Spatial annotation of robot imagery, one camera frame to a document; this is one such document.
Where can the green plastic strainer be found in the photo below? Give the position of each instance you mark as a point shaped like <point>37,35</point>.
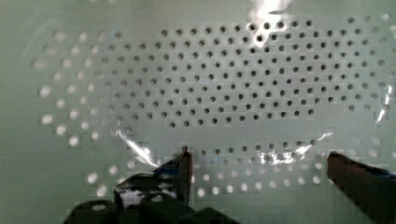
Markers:
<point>260,92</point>

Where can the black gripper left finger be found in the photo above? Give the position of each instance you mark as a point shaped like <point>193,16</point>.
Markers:
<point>172,178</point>

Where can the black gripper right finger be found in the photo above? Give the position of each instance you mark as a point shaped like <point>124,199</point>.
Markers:
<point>372,189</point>

